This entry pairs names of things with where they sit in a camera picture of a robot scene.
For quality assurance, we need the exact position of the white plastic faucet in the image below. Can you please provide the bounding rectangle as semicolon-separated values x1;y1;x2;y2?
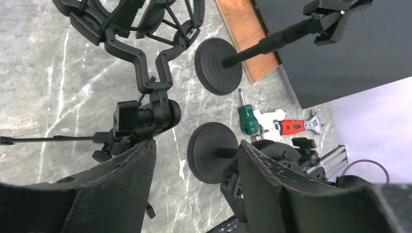
251;109;287;142

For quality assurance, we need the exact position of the black tripod microphone stand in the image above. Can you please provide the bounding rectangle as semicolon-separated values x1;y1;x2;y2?
0;0;206;220

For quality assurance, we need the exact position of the black shock-mount stand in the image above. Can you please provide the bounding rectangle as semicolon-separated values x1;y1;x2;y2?
187;122;326;223

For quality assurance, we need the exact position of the dark rack unit, blue front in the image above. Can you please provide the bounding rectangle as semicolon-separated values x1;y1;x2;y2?
254;0;412;110

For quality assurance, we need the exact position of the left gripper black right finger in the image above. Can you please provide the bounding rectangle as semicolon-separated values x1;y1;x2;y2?
238;140;412;233

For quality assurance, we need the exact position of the green handle screwdriver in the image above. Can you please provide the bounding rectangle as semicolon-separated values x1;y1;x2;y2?
237;88;260;135

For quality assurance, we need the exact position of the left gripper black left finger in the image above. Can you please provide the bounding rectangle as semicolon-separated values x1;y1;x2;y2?
0;139;156;233

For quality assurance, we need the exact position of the brown wooden board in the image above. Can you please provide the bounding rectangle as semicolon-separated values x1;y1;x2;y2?
215;0;281;83

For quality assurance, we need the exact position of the purple cable under rail left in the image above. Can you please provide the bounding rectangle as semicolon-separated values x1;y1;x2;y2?
340;159;391;184

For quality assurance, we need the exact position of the black clip stand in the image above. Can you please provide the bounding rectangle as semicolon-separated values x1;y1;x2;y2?
194;0;373;96

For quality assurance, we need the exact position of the red handle adjustable wrench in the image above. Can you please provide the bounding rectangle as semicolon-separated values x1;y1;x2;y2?
274;110;325;135

